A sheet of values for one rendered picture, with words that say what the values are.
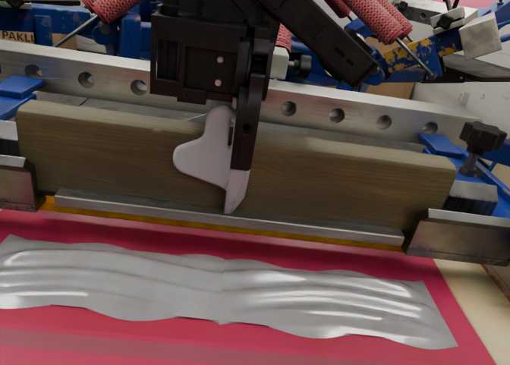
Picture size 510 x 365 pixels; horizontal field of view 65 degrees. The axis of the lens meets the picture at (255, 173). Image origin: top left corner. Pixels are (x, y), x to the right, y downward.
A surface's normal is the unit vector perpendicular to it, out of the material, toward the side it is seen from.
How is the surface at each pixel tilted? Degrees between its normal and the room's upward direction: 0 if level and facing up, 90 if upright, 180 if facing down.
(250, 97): 67
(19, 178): 90
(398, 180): 90
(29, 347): 0
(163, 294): 32
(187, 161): 84
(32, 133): 90
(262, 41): 40
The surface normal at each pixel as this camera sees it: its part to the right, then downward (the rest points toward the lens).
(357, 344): 0.15, -0.88
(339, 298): 0.12, -0.48
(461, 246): 0.01, 0.47
